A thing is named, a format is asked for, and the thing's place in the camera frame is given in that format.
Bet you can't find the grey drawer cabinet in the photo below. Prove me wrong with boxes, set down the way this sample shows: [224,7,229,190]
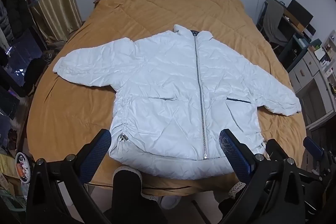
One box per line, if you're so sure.
[287,49,336,131]

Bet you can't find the black round cushion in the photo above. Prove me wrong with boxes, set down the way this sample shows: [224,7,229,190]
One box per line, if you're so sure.
[23,58,50,97]

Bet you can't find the white puffer jacket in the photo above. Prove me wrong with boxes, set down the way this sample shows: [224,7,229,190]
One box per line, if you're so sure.
[52,24,302,180]

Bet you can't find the round printed tin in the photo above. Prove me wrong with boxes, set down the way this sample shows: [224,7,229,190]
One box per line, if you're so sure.
[15,152,33,184]

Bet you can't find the dark desk shelf unit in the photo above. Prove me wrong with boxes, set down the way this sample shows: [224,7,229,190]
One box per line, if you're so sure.
[278,14,324,71]

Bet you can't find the person's left leg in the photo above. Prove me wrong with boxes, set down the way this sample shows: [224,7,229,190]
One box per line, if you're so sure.
[112,166,144,224]

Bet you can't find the person's right leg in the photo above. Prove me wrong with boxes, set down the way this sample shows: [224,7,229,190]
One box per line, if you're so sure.
[218,181,248,217]

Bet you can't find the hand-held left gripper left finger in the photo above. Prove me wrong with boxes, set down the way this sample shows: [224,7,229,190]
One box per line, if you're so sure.
[26,129,112,224]

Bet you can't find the orange bed quilt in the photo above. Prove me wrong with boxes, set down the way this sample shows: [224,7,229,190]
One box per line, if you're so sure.
[26,0,306,197]

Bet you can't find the chair with grey cloth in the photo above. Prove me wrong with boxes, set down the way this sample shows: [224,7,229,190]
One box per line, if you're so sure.
[256,0,289,50]

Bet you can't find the black monitor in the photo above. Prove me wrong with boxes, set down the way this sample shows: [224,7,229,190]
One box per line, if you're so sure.
[287,0,314,27]

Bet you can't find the person's leg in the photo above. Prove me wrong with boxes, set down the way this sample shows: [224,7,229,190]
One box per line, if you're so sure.
[218,181,248,217]
[112,166,144,224]

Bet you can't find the white slipper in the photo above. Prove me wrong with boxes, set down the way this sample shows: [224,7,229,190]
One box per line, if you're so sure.
[160,196,182,210]

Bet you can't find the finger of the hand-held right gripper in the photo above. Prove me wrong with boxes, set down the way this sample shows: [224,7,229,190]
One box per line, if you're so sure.
[303,136,325,163]
[265,138,290,161]

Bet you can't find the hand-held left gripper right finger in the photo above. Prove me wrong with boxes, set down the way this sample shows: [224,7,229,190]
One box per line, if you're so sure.
[219,129,306,224]

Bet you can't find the night window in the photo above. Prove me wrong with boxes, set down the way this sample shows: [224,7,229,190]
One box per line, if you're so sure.
[0,27,50,98]

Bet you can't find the dark hanging clothes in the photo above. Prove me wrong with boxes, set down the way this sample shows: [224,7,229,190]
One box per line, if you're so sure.
[0,0,36,41]

